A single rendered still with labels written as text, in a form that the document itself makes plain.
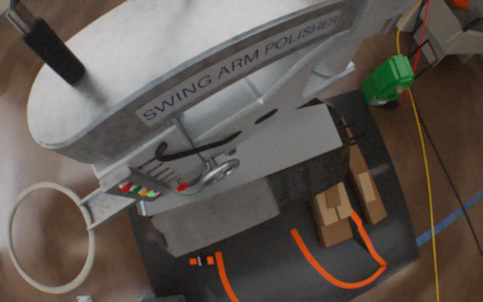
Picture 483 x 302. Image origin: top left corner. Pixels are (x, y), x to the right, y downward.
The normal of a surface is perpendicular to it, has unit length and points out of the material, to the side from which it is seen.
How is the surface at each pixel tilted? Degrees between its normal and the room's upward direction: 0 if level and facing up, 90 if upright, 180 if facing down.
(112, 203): 1
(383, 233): 0
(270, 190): 45
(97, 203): 1
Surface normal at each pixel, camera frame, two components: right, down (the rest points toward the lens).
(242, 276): -0.02, -0.25
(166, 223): 0.23, 0.46
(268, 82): -0.55, 0.14
